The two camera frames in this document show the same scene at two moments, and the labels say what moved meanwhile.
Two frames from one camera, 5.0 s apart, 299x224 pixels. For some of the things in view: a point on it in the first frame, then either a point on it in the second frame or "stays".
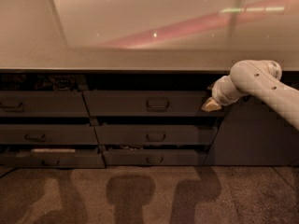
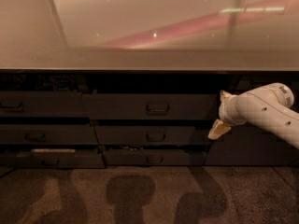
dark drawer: (24, 161) stays
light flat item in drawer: (53, 150) stays
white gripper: (220, 92) → (226, 112)
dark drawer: (43, 104) stays
